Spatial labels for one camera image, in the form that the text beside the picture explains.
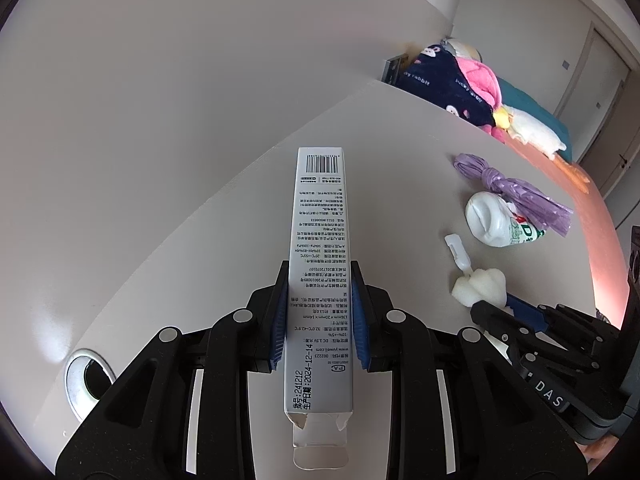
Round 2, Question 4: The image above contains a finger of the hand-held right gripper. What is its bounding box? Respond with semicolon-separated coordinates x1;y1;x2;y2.
506;295;622;357
470;300;602;376

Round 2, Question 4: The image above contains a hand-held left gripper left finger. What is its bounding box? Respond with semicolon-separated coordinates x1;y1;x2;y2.
55;259;292;480

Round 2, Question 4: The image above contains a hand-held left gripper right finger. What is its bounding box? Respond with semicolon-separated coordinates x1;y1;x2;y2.
350;260;588;480

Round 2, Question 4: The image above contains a white milk bottle green label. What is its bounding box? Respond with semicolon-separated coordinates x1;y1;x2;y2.
465;191;548;248

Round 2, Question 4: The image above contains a long white carton box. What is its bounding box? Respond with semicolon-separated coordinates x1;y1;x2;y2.
283;147;355;471

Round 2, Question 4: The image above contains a purple plastic bag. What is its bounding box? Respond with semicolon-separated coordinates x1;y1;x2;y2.
453;152;574;238

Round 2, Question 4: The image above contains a person's right forearm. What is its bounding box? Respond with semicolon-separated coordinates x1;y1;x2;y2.
582;435;623;476

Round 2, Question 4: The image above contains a white plastic clip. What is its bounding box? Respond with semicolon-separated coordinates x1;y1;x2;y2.
444;232;472;275

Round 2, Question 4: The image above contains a pink bed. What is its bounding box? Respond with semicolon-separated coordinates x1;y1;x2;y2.
500;130;628;326

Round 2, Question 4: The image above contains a white goose plush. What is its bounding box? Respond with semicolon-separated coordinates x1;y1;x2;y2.
502;104;591;193

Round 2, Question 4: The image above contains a teal pillow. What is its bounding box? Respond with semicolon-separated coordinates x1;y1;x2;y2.
497;77;571;148

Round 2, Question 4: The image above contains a navy printed blanket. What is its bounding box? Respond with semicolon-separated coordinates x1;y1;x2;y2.
397;42;496;128

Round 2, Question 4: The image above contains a door with black handle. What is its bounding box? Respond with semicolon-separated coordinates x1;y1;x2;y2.
580;67;640;211

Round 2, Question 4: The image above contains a silver desk cable grommet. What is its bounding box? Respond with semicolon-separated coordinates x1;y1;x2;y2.
65;349;118;423

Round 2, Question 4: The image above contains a wall socket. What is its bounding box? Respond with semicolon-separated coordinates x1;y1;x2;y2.
381;54;408;85

